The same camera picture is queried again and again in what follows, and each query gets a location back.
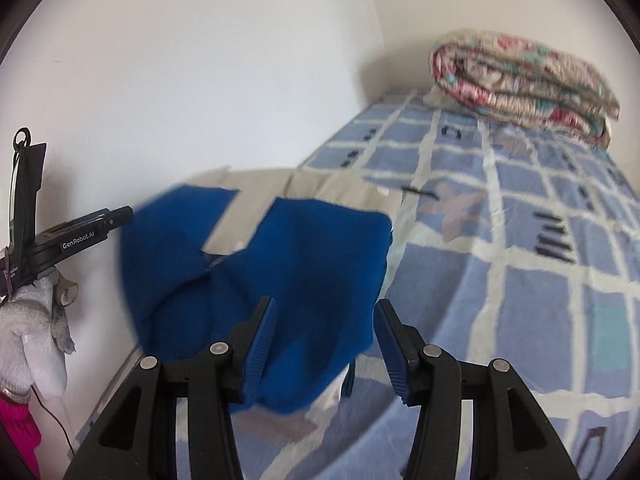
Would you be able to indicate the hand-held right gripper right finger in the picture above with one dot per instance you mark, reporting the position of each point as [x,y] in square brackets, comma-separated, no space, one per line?
[392,350]

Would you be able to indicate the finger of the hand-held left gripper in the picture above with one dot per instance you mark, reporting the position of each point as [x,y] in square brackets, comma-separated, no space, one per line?
[120,217]

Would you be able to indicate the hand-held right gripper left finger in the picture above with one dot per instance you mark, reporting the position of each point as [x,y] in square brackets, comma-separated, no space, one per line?
[260,350]

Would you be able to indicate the beige and blue jacket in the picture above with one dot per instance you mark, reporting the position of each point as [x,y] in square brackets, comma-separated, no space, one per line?
[310,260]

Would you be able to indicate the person's left hand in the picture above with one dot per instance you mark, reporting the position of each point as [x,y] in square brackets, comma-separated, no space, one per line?
[30,340]

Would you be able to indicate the bed with blue checked sheet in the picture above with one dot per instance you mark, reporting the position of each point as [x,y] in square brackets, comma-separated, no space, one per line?
[525,310]

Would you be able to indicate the folded floral quilt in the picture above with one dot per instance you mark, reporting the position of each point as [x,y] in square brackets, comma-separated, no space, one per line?
[520,90]

